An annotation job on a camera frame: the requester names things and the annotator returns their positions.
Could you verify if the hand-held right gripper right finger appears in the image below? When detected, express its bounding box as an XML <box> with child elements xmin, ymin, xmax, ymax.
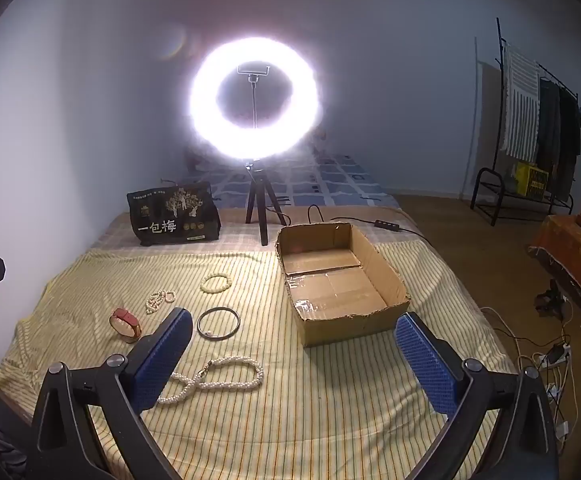
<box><xmin>394</xmin><ymin>312</ymin><xmax>562</xmax><ymax>480</ymax></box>

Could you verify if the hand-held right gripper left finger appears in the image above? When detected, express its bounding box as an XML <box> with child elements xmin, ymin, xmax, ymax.
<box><xmin>28</xmin><ymin>306</ymin><xmax>193</xmax><ymax>480</ymax></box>

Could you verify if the red bracelet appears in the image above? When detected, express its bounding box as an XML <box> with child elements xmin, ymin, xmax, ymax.
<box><xmin>110</xmin><ymin>308</ymin><xmax>142</xmax><ymax>343</ymax></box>

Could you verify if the small pearl bracelet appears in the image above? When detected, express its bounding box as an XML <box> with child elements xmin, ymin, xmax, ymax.
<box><xmin>145</xmin><ymin>289</ymin><xmax>176</xmax><ymax>315</ymax></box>

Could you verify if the long pearl necklace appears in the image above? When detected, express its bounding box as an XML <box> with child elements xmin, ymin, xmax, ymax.
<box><xmin>156</xmin><ymin>355</ymin><xmax>264</xmax><ymax>406</ymax></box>

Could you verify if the dark metal bangle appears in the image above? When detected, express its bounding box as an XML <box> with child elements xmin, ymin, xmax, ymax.
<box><xmin>196</xmin><ymin>306</ymin><xmax>241</xmax><ymax>341</ymax></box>

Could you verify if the cream bead bracelet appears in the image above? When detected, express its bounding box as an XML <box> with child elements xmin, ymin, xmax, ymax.
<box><xmin>200</xmin><ymin>273</ymin><xmax>234</xmax><ymax>293</ymax></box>

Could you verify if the cardboard box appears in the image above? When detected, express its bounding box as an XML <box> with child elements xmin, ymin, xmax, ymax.
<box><xmin>275</xmin><ymin>222</ymin><xmax>412</xmax><ymax>348</ymax></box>

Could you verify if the white power strip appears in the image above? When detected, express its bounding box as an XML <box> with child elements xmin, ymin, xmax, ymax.
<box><xmin>541</xmin><ymin>342</ymin><xmax>571</xmax><ymax>367</ymax></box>

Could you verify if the yellow striped blanket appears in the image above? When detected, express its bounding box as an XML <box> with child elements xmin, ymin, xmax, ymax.
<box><xmin>0</xmin><ymin>247</ymin><xmax>521</xmax><ymax>480</ymax></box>

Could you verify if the black device on floor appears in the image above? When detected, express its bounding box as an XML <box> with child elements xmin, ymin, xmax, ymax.
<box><xmin>535</xmin><ymin>280</ymin><xmax>569</xmax><ymax>317</ymax></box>

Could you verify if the black printed bag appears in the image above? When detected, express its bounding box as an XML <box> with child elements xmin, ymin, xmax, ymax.
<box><xmin>126</xmin><ymin>182</ymin><xmax>222</xmax><ymax>247</ymax></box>

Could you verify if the orange covered furniture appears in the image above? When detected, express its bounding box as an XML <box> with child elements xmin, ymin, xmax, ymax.
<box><xmin>529</xmin><ymin>199</ymin><xmax>581</xmax><ymax>335</ymax></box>

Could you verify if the black clothes rack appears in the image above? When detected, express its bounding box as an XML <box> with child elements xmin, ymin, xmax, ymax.
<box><xmin>470</xmin><ymin>17</ymin><xmax>581</xmax><ymax>227</ymax></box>

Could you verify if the black tripod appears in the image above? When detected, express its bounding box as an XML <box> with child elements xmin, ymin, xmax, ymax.
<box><xmin>244</xmin><ymin>157</ymin><xmax>289</xmax><ymax>247</ymax></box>

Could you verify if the blue patterned bedding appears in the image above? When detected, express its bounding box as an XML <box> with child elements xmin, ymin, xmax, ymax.
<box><xmin>185</xmin><ymin>151</ymin><xmax>401</xmax><ymax>211</ymax></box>

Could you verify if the yellow box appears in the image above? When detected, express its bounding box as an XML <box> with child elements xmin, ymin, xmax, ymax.
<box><xmin>512</xmin><ymin>161</ymin><xmax>550</xmax><ymax>196</ymax></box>

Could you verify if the dark hanging garment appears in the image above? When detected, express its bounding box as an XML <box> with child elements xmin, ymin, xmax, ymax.
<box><xmin>537</xmin><ymin>77</ymin><xmax>562</xmax><ymax>187</ymax></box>

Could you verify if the striped towel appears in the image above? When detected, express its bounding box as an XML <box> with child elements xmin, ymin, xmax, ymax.
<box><xmin>499</xmin><ymin>42</ymin><xmax>541</xmax><ymax>159</ymax></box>

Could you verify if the phone clamp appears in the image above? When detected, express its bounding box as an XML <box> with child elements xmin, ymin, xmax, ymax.
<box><xmin>238</xmin><ymin>64</ymin><xmax>272</xmax><ymax>86</ymax></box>

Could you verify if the power strip with cables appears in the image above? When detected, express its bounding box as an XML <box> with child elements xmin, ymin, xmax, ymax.
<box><xmin>480</xmin><ymin>305</ymin><xmax>572</xmax><ymax>443</ymax></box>

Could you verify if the black cable with switch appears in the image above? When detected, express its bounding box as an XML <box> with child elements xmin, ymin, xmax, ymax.
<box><xmin>307</xmin><ymin>204</ymin><xmax>428</xmax><ymax>241</ymax></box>

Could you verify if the ring light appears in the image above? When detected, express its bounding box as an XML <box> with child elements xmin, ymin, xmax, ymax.
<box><xmin>189</xmin><ymin>35</ymin><xmax>321</xmax><ymax>159</ymax></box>

